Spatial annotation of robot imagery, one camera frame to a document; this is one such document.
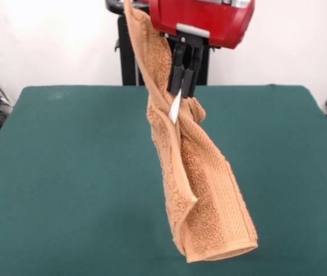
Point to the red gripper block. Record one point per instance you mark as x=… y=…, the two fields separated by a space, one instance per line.
x=223 y=26

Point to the tan terry towel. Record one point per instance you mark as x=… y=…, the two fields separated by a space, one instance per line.
x=209 y=187

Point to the dark green table cloth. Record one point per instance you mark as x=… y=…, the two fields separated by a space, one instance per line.
x=65 y=215

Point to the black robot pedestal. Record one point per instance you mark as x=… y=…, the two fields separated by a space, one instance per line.
x=124 y=66

